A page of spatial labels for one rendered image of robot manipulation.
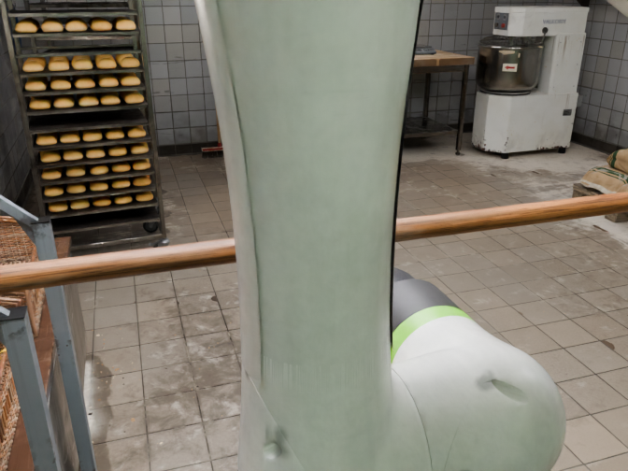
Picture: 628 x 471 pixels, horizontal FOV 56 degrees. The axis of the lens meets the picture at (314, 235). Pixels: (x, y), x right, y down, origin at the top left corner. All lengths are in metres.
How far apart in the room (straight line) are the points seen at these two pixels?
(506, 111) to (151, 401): 4.23
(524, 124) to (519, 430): 5.46
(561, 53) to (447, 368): 5.59
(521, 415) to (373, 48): 0.26
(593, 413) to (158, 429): 1.63
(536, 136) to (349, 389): 5.66
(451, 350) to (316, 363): 0.15
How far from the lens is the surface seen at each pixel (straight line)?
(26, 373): 1.23
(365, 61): 0.27
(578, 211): 0.91
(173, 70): 5.70
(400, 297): 0.52
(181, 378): 2.56
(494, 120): 5.74
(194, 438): 2.27
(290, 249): 0.30
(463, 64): 5.70
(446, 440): 0.40
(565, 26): 5.96
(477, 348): 0.45
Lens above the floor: 1.49
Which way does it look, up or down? 23 degrees down
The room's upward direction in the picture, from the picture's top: straight up
